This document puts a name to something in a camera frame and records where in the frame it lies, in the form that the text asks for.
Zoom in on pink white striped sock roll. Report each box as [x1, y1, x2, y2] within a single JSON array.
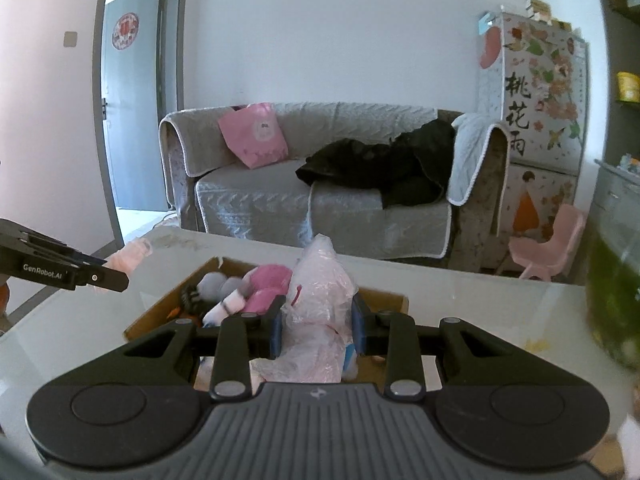
[[202, 294, 249, 325]]

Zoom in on small stacked boxes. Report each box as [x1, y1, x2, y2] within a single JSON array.
[[526, 0, 573, 28]]

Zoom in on grey quilted backrest cover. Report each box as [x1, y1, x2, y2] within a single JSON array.
[[159, 101, 441, 178]]

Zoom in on grey shelf cabinet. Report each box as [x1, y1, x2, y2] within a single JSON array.
[[590, 0, 640, 281]]

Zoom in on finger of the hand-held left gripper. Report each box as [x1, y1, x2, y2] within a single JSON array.
[[80, 259, 130, 293]]

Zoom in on white quilted armrest cover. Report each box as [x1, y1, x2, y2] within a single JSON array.
[[446, 112, 512, 207]]

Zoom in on glass fish bowl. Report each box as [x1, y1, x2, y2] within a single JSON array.
[[582, 210, 640, 371]]

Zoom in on pink fluffy cloth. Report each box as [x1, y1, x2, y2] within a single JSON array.
[[106, 238, 152, 287]]

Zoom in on grey blue door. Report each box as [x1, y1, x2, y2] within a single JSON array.
[[102, 0, 173, 211]]

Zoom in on cardboard box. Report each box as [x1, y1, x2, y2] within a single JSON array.
[[124, 256, 410, 386]]

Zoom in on yellow container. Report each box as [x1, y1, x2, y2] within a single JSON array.
[[616, 72, 640, 102]]

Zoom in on grey quilted seat cover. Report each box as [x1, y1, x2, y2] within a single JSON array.
[[194, 162, 453, 261]]

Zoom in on pink child chair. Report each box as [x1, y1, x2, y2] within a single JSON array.
[[508, 203, 587, 282]]

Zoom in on grey sock pair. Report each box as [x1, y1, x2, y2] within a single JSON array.
[[196, 271, 251, 307]]

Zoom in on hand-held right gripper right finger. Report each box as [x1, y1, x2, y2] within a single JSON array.
[[351, 292, 591, 402]]

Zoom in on floral covered fridge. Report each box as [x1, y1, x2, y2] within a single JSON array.
[[475, 6, 590, 251]]

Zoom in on white glossy desktop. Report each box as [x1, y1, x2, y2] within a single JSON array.
[[0, 225, 640, 480]]

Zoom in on grey covered sofa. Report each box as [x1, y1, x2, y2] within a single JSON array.
[[159, 101, 513, 271]]

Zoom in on pink cushion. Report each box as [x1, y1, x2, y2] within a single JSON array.
[[217, 102, 290, 170]]

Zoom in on pink striped rolled sock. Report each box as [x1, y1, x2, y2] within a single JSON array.
[[244, 264, 294, 312]]

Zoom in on pink translucent plastic bag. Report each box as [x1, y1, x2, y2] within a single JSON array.
[[250, 234, 358, 385]]

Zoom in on round red door decoration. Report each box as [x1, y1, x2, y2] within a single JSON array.
[[111, 14, 141, 53]]

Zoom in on grey door frame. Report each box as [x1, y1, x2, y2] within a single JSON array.
[[92, 0, 191, 246]]

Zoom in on black clothing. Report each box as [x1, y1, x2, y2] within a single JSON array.
[[295, 119, 457, 209]]

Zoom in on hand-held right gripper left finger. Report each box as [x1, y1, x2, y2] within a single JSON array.
[[47, 305, 285, 402]]

